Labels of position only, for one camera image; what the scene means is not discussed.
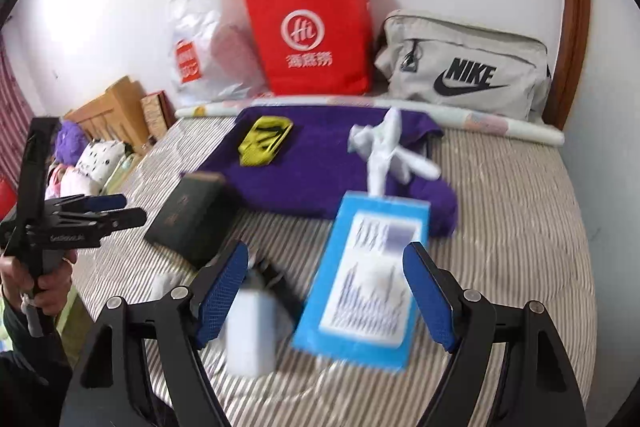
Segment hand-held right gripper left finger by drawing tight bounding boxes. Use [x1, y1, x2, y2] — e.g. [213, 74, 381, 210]
[60, 241, 251, 427]

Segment white plastic bag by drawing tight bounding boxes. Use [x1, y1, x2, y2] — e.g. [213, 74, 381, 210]
[167, 0, 271, 104]

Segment pink bedding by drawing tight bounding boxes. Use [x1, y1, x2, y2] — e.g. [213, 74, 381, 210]
[45, 164, 92, 200]

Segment white socks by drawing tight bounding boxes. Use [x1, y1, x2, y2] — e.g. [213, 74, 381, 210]
[348, 108, 442, 198]

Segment black watch strap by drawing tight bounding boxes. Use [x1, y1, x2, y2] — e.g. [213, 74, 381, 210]
[250, 257, 306, 323]

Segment wooden headboard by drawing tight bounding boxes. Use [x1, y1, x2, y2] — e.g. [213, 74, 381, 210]
[64, 76, 151, 152]

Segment black box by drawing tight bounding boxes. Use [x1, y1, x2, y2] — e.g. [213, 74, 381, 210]
[144, 172, 241, 265]

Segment red striped curtain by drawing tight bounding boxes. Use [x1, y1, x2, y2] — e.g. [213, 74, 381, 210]
[0, 32, 38, 188]

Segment polka dot pillow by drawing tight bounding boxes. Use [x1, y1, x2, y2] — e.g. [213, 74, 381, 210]
[75, 141, 126, 182]

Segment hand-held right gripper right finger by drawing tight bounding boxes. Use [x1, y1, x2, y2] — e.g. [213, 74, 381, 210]
[401, 241, 588, 427]

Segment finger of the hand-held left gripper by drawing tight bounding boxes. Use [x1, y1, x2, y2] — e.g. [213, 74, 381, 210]
[62, 207, 148, 249]
[47, 193, 127, 214]

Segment person's left forearm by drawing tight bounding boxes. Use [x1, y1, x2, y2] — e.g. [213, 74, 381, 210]
[0, 292, 78, 427]

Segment white paper roll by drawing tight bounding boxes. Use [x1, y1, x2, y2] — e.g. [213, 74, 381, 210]
[175, 94, 565, 148]

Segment red paper bag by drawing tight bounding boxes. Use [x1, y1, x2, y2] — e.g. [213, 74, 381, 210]
[241, 0, 375, 96]

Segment purple towel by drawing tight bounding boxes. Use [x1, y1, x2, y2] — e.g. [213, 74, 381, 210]
[181, 106, 458, 238]

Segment purple plush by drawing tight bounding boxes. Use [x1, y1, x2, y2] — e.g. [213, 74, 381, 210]
[54, 121, 90, 165]

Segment person's left hand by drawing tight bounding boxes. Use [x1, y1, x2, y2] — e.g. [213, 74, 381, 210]
[0, 249, 77, 319]

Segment grey sling bag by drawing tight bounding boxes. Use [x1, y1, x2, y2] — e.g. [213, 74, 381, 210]
[374, 9, 553, 122]

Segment blue white box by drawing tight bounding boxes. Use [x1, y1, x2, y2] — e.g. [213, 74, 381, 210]
[291, 191, 432, 370]

